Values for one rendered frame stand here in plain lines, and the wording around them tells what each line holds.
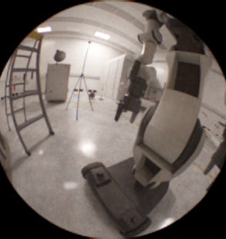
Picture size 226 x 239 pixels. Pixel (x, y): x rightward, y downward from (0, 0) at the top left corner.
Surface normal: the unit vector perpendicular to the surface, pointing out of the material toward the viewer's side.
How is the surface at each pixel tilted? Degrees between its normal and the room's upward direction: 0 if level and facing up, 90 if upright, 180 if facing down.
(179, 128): 66
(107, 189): 0
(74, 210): 0
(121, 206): 0
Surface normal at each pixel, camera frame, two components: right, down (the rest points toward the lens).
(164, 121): -0.70, -0.31
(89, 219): 0.17, -0.91
